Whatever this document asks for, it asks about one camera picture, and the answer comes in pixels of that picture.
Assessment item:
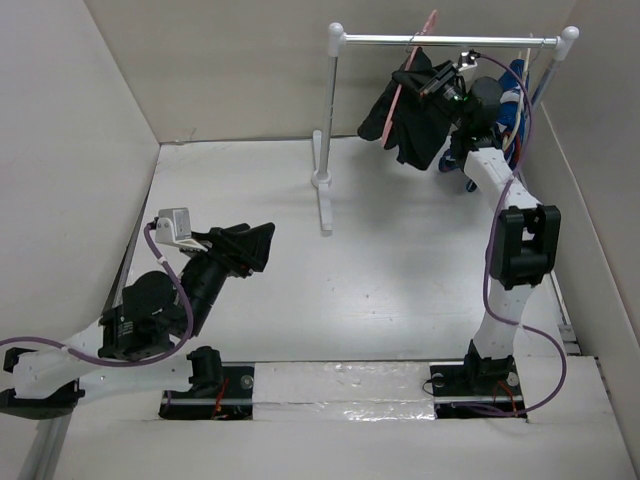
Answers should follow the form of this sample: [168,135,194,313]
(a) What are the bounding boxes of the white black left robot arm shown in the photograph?
[1,217,276,420]

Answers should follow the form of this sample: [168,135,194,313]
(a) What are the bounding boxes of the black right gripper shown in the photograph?
[393,59,470,130]

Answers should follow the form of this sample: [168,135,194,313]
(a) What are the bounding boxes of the cream wooden hanger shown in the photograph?
[502,48,531,152]

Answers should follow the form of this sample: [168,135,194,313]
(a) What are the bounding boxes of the white foam tape panel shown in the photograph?
[252,361,436,422]

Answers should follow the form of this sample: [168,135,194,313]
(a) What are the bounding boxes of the pink plastic hanger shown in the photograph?
[382,8,441,150]

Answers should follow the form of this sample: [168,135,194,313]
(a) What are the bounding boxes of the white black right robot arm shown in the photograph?
[419,61,561,397]

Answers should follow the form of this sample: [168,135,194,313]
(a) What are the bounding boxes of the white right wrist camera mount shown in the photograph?
[457,50,478,72]

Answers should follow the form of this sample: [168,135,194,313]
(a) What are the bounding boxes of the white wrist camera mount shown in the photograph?
[155,207,206,252]
[457,50,478,72]

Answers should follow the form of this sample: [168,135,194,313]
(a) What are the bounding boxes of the silver white clothes rack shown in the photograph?
[311,22,580,235]

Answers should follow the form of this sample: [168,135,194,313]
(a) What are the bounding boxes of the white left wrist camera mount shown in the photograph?
[155,207,206,252]

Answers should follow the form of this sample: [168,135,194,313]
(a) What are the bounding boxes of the blue patterned garment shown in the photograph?
[438,58,529,193]

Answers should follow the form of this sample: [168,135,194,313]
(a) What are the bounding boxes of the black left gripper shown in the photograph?
[182,223,276,338]

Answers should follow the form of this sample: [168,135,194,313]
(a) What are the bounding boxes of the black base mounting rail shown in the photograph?
[159,361,524,422]

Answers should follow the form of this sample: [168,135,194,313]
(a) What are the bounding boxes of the black denim trousers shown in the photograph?
[357,47,459,172]

